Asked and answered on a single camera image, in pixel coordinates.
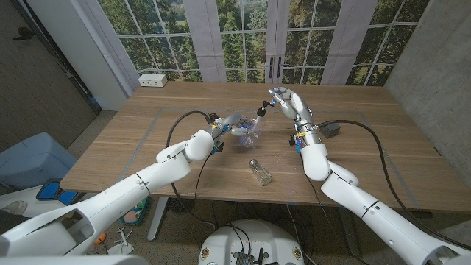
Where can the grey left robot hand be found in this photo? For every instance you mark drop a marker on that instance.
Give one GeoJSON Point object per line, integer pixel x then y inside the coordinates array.
{"type": "Point", "coordinates": [233, 121]}

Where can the clear plastic spray bottle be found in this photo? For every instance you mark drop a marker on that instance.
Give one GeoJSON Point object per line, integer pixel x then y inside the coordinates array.
{"type": "Point", "coordinates": [255, 138]}

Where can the black spray head white tube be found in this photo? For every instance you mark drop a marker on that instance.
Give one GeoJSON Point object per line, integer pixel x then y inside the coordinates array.
{"type": "Point", "coordinates": [261, 111]}

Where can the grey cube speaker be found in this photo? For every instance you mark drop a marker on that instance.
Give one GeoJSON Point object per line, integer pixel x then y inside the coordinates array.
{"type": "Point", "coordinates": [329, 130]}

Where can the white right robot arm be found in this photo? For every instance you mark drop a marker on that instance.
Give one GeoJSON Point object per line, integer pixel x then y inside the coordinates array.
{"type": "Point", "coordinates": [368, 213]}

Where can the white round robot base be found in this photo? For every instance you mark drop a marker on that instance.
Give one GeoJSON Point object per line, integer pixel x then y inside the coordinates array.
{"type": "Point", "coordinates": [254, 239]}

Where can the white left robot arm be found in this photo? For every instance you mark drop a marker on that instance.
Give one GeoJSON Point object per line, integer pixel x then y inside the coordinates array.
{"type": "Point", "coordinates": [129, 191]}

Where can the black hair claw clip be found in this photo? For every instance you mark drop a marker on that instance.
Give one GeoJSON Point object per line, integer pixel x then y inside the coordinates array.
{"type": "Point", "coordinates": [212, 117]}

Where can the small clear glass jar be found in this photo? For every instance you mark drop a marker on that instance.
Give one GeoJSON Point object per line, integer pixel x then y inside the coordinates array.
{"type": "Point", "coordinates": [260, 173]}

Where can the printed window backdrop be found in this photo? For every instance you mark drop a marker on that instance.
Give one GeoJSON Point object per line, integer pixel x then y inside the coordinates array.
{"type": "Point", "coordinates": [235, 37]}

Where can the white power strip box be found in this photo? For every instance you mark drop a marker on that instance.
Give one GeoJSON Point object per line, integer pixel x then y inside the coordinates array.
{"type": "Point", "coordinates": [152, 80]}

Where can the white table leg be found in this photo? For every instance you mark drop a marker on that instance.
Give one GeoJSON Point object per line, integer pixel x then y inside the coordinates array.
{"type": "Point", "coordinates": [157, 221]}

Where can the teal toy basket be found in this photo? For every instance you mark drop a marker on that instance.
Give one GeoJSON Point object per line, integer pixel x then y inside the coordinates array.
{"type": "Point", "coordinates": [134, 215]}

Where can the grey table leg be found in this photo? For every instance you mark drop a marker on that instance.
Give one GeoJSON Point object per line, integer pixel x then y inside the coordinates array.
{"type": "Point", "coordinates": [349, 239]}

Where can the white toy airplane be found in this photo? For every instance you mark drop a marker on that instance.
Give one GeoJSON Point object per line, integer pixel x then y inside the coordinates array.
{"type": "Point", "coordinates": [123, 244]}

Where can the orange ball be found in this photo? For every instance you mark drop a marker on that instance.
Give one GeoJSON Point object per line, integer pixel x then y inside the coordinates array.
{"type": "Point", "coordinates": [100, 238]}

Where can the blue and black foot pedal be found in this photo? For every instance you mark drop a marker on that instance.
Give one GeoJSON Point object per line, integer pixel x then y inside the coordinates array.
{"type": "Point", "coordinates": [51, 191]}

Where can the dark wooden door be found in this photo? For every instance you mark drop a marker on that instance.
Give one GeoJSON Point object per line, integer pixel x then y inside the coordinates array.
{"type": "Point", "coordinates": [33, 84]}

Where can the blue-grey plastic bin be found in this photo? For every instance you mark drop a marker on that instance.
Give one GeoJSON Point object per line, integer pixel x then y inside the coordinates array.
{"type": "Point", "coordinates": [33, 162]}

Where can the white robot torso shell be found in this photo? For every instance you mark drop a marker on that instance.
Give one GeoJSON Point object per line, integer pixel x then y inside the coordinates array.
{"type": "Point", "coordinates": [73, 260]}

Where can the grey sneaker with laces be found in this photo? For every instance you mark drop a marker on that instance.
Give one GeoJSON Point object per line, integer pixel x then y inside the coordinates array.
{"type": "Point", "coordinates": [14, 207]}

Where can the dark trouser leg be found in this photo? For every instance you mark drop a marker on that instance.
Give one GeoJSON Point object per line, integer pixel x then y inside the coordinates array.
{"type": "Point", "coordinates": [11, 221]}

